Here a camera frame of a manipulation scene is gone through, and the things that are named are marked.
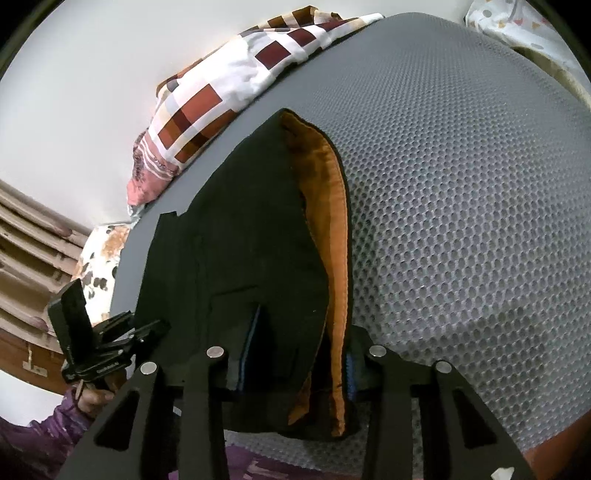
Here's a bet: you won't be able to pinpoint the person's left forearm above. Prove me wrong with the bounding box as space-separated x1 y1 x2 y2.
0 392 93 480

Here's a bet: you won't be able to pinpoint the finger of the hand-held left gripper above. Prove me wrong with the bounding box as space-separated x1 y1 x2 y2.
95 312 134 344
104 320 171 358

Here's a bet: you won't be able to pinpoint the checked pink quilt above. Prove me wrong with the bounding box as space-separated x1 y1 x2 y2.
127 6 386 206

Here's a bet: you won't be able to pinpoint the beige patterned curtain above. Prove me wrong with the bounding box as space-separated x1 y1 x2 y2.
0 180 88 356

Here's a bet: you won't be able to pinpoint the person's left hand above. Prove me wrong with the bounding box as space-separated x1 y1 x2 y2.
74 376 116 418

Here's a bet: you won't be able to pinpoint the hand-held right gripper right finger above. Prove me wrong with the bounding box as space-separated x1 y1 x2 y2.
346 344 541 480

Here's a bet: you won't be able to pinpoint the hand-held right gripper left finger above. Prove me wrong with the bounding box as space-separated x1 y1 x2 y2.
58 307 266 480

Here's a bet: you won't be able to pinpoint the brown wooden furniture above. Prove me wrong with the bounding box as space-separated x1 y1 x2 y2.
0 330 70 398

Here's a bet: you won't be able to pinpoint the black pants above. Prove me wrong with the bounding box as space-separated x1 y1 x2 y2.
134 108 370 439

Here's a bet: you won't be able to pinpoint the beige cloth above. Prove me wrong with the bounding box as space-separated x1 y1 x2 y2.
508 44 591 112

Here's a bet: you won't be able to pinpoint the grey mesh mat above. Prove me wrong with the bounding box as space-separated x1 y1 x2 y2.
108 11 591 476

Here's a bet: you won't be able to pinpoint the floral pillow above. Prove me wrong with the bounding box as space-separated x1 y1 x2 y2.
71 223 134 324

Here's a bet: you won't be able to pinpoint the white dotted cloth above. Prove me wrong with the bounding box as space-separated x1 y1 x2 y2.
464 0 573 61

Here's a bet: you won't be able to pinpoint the purple patterned garment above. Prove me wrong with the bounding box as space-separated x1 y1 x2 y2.
168 440 370 480

